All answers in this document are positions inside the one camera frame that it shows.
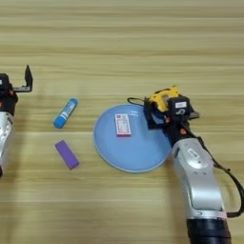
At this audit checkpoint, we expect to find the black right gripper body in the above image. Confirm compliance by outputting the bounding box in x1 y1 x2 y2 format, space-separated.
163 111 201 148

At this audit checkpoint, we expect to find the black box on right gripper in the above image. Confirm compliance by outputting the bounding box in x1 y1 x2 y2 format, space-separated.
167 95 193 117

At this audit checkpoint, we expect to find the blue round plate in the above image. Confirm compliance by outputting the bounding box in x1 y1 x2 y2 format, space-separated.
92 104 173 173

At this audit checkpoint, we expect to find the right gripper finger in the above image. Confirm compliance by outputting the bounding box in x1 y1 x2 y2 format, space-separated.
143 97 167 131

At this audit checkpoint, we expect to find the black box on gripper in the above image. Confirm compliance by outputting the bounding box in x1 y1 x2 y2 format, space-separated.
167 95 193 117
0 73 10 93

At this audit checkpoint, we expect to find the purple rectangular block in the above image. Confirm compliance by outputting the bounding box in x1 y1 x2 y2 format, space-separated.
54 139 81 172

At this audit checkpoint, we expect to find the blue glue stick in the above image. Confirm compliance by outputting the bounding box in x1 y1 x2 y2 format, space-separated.
52 97 79 130

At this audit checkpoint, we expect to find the red and white small box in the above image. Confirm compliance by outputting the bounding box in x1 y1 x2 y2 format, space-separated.
113 112 132 138

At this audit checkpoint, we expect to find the yellow tape measure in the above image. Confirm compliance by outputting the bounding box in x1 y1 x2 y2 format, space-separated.
127 85 182 114

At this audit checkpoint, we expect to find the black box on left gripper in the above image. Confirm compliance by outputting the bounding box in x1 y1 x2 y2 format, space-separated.
0 73 10 93

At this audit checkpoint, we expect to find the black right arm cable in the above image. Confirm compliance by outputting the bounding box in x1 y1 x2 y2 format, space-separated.
195 135 244 219

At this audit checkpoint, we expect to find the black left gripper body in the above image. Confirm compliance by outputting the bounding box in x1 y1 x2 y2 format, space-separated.
0 87 19 116

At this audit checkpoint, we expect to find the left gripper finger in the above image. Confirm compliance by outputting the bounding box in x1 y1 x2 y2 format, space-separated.
11 65 34 93

